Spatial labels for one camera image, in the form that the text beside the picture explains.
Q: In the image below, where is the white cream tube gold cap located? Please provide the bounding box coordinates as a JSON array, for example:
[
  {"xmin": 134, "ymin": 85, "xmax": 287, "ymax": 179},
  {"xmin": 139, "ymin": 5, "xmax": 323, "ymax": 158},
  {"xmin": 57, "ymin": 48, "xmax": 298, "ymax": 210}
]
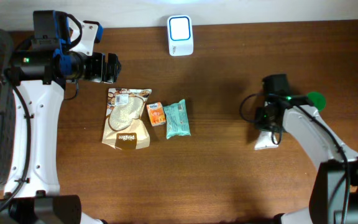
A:
[{"xmin": 254, "ymin": 131, "xmax": 278, "ymax": 151}]

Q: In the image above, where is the green lid jar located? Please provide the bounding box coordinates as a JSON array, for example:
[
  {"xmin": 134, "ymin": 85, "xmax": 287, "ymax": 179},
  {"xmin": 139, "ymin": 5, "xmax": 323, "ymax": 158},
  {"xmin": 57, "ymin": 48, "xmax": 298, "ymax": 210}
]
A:
[{"xmin": 307, "ymin": 91, "xmax": 326, "ymax": 112}]

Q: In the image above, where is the orange tissue pack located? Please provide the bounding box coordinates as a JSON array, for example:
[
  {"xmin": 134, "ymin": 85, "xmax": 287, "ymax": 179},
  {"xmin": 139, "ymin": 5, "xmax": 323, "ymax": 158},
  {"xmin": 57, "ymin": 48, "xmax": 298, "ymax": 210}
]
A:
[{"xmin": 146, "ymin": 102, "xmax": 167, "ymax": 126}]

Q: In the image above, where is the tan bread bag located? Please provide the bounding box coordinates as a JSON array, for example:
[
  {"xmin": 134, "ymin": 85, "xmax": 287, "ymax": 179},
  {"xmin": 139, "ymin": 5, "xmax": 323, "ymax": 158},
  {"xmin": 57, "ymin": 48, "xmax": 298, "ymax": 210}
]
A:
[{"xmin": 102, "ymin": 88, "xmax": 152, "ymax": 151}]

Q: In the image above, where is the teal snack packet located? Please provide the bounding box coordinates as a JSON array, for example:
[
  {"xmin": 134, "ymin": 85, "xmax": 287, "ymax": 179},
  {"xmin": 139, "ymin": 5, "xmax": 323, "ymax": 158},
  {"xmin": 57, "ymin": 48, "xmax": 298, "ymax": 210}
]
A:
[{"xmin": 163, "ymin": 99, "xmax": 191, "ymax": 139}]

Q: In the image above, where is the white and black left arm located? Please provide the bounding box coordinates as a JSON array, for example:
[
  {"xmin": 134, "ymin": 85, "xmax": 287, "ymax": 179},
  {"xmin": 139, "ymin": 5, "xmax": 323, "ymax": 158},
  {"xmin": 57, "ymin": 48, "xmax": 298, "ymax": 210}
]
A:
[{"xmin": 0, "ymin": 10, "xmax": 121, "ymax": 223}]

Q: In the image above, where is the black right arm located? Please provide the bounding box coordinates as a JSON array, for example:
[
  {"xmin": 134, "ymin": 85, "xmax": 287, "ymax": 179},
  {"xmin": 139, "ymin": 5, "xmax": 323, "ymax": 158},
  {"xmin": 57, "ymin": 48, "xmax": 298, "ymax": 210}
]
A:
[{"xmin": 255, "ymin": 74, "xmax": 358, "ymax": 224}]

